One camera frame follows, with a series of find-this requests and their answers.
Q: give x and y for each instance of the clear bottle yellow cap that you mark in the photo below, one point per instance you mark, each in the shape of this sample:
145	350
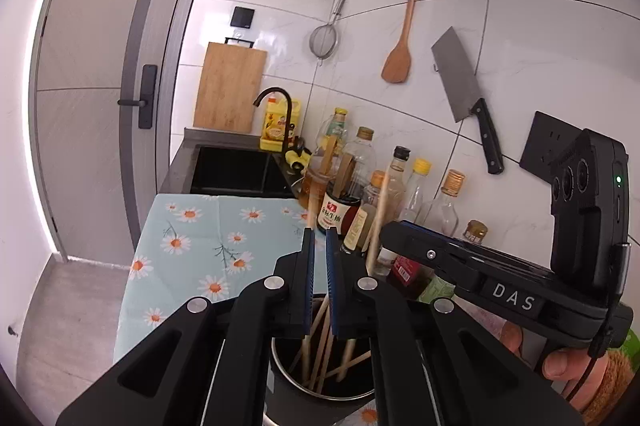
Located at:
417	201

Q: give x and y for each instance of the hanging mesh strainer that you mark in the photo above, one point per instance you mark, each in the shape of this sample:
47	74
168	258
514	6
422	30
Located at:
322	41

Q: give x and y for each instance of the dark bottle pale label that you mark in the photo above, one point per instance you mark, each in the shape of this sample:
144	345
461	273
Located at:
356	228

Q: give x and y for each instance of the grey door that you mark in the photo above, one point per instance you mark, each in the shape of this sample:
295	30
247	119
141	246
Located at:
100	81

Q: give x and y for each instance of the black cylindrical utensil holder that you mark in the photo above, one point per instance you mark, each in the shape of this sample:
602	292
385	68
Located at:
310	411

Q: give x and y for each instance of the person's right hand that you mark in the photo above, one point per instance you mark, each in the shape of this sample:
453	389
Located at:
575	368

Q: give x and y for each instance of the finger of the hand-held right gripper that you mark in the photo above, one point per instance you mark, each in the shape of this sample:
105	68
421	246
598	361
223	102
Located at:
500	261
425	256

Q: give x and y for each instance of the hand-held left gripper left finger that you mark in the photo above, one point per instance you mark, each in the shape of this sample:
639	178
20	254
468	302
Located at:
309	266

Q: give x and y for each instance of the tall bottle red label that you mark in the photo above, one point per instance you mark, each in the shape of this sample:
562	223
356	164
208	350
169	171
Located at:
445	216

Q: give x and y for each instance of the oil bottle green label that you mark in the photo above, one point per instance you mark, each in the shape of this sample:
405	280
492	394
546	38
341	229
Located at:
475	233

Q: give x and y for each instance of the glass jar with wooden utensils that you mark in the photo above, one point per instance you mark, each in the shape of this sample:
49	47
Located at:
315	186

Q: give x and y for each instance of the person's right forearm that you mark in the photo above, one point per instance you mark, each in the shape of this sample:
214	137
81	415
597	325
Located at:
617	381

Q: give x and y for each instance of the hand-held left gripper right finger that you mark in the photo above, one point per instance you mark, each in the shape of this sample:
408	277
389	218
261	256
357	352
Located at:
332	286

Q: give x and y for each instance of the black kitchen sink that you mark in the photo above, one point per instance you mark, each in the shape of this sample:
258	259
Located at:
230	171

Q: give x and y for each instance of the clear bottle black cap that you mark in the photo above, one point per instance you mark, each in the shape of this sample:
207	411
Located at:
398	176

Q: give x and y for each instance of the wooden cutting board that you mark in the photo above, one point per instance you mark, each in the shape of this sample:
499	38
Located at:
227	91

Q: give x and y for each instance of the black curved faucet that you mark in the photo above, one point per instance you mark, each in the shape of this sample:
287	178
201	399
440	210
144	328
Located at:
287	116

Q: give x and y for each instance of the green sugar bag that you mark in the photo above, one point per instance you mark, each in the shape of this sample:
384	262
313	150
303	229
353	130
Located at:
632	338

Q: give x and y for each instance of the clear bottle yellow-green cap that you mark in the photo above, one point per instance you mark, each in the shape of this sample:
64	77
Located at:
340	126

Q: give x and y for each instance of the daisy print tablecloth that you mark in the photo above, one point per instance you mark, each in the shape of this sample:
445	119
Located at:
200	246

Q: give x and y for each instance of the yellow oil jug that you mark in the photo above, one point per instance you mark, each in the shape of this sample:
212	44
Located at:
275	131

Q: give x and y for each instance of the hanging wooden spatula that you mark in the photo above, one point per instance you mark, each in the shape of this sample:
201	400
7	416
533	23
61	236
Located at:
397	66

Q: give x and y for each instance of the bunch of wooden chopsticks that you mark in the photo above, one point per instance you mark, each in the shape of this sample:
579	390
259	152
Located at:
348	351

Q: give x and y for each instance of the dark jar red label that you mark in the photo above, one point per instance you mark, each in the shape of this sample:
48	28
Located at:
336	215

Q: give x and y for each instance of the black wall socket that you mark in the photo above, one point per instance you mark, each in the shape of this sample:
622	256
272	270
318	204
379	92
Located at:
542	141

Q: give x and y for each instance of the clear bottle gold cap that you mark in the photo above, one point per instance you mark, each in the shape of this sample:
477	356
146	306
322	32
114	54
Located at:
365	156

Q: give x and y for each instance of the small black wall switch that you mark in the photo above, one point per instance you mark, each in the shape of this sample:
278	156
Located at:
242	16

